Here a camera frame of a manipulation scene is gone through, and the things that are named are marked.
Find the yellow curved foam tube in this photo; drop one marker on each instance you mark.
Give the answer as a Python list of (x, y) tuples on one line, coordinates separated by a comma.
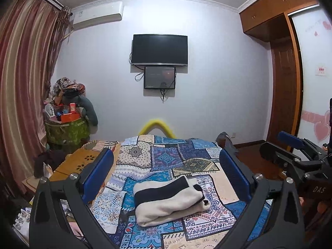
[(157, 124)]

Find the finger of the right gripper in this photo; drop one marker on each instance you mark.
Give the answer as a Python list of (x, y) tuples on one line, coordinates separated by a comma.
[(290, 140)]

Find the wall mounted black television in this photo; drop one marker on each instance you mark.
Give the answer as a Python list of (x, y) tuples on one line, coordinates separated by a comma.
[(159, 49)]

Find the small wall monitor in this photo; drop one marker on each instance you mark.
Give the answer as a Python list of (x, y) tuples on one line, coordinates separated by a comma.
[(160, 77)]

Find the white and navy fleece sweater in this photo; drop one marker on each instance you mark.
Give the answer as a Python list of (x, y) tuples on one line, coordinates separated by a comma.
[(156, 203)]

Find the pile of clothes and boxes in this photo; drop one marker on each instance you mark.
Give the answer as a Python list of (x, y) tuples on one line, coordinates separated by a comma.
[(66, 92)]

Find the blue patchwork bed cover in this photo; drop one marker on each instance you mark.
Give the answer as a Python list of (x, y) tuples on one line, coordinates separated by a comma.
[(151, 159)]

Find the green fabric laundry basket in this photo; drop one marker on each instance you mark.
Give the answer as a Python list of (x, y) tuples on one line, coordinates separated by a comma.
[(71, 133)]

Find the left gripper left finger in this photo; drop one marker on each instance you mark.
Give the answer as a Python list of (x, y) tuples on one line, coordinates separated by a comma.
[(49, 228)]

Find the white air conditioner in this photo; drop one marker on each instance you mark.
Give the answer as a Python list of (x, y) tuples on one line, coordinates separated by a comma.
[(92, 15)]

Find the brown wooden wardrobe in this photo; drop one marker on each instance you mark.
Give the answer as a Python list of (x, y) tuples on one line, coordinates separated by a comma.
[(269, 21)]

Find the white sliding wardrobe door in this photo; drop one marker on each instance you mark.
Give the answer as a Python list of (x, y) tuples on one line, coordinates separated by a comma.
[(313, 30)]

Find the striped red curtain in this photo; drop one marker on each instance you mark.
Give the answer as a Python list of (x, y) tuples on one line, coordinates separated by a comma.
[(32, 32)]

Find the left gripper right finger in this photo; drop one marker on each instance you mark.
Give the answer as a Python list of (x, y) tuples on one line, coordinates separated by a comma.
[(284, 226)]

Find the wooden lap desk board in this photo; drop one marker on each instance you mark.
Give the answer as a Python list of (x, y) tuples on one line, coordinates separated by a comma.
[(76, 162)]

